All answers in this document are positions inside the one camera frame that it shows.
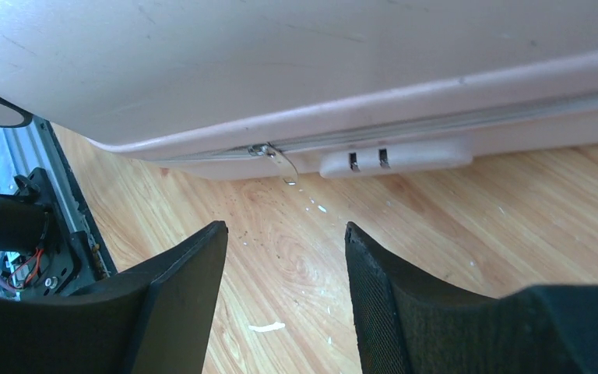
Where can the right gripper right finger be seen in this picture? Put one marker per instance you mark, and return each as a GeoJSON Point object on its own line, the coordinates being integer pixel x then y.
{"type": "Point", "coordinates": [409, 321]}

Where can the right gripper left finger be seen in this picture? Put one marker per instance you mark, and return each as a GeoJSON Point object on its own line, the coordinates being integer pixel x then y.
{"type": "Point", "coordinates": [154, 317]}

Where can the pink suitcase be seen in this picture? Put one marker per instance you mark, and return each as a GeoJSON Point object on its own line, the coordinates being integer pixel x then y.
{"type": "Point", "coordinates": [344, 89]}

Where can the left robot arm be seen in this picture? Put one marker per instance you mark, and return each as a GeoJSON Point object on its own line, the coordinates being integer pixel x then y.
{"type": "Point", "coordinates": [24, 223]}

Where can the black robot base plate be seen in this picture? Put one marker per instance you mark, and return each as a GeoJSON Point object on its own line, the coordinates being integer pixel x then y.
{"type": "Point", "coordinates": [66, 262]}

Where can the aluminium frame rail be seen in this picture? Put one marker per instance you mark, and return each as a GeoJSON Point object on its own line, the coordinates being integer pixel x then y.
{"type": "Point", "coordinates": [36, 146]}

